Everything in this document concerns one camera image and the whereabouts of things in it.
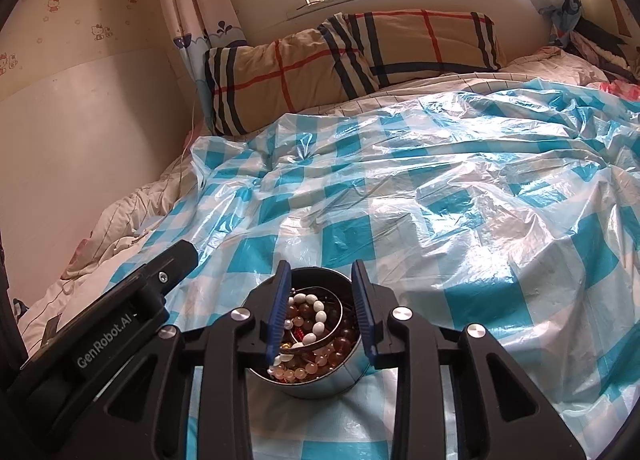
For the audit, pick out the silver bangle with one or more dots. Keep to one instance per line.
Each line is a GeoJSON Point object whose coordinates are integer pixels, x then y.
{"type": "Point", "coordinates": [341, 315]}

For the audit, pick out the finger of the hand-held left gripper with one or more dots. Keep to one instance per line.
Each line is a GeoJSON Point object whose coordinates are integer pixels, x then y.
{"type": "Point", "coordinates": [170, 265]}

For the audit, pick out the pink printed curtain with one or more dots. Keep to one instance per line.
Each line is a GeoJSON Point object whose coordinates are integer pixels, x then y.
{"type": "Point", "coordinates": [200, 5]}

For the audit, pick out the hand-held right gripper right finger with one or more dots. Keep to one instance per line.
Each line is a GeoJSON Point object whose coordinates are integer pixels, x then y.
{"type": "Point", "coordinates": [363, 312]}

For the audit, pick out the blue checkered plastic sheet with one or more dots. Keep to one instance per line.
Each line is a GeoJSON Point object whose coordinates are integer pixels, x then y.
{"type": "Point", "coordinates": [450, 200]}

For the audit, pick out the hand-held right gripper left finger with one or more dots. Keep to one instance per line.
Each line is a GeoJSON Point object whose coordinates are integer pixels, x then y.
{"type": "Point", "coordinates": [277, 312]}

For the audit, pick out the pile of clothes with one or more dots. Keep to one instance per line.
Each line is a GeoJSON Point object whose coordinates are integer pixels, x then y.
{"type": "Point", "coordinates": [600, 53]}

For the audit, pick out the round metal tin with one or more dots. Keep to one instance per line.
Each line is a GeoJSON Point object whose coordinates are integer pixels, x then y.
{"type": "Point", "coordinates": [320, 387]}

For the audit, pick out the beige plaid pillow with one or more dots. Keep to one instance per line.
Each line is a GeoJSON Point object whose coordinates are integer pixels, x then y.
{"type": "Point", "coordinates": [280, 85]}
{"type": "Point", "coordinates": [430, 43]}

